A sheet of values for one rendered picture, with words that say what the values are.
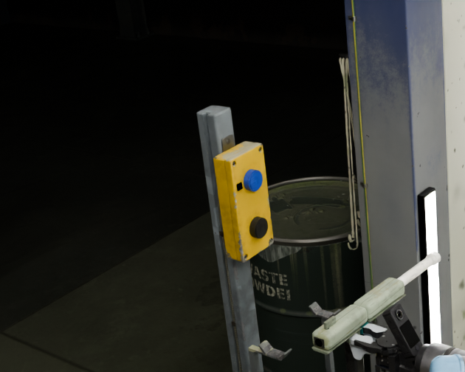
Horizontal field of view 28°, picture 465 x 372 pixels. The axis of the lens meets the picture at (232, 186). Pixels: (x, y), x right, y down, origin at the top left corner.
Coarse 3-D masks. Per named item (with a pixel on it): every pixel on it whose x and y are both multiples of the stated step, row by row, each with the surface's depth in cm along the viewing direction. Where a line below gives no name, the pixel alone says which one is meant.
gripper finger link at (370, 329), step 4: (368, 324) 211; (372, 324) 210; (364, 328) 210; (368, 328) 209; (372, 328) 209; (376, 328) 208; (380, 328) 208; (384, 328) 208; (364, 332) 210; (368, 332) 210; (372, 332) 208; (376, 332) 207; (380, 332) 207; (372, 336) 208; (376, 336) 207; (380, 336) 207
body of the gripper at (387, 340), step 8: (384, 336) 204; (392, 336) 204; (384, 344) 201; (392, 344) 201; (424, 344) 199; (384, 352) 201; (392, 352) 200; (400, 352) 201; (376, 360) 205; (384, 360) 204; (392, 360) 201; (400, 360) 202; (408, 360) 200; (416, 360) 197; (376, 368) 205; (384, 368) 203; (392, 368) 202; (400, 368) 202; (408, 368) 201; (416, 368) 197
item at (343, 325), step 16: (432, 256) 231; (416, 272) 225; (384, 288) 216; (400, 288) 218; (368, 304) 210; (384, 304) 214; (336, 320) 205; (352, 320) 205; (368, 320) 211; (320, 336) 200; (336, 336) 201; (320, 352) 201; (352, 368) 211
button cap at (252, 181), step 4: (248, 172) 211; (252, 172) 210; (256, 172) 211; (260, 172) 212; (244, 176) 210; (248, 176) 210; (252, 176) 210; (256, 176) 211; (260, 176) 212; (244, 180) 210; (248, 180) 210; (252, 180) 210; (256, 180) 211; (260, 180) 212; (244, 184) 211; (248, 184) 210; (252, 184) 210; (256, 184) 211; (260, 184) 213; (248, 188) 211; (252, 188) 211; (256, 188) 212
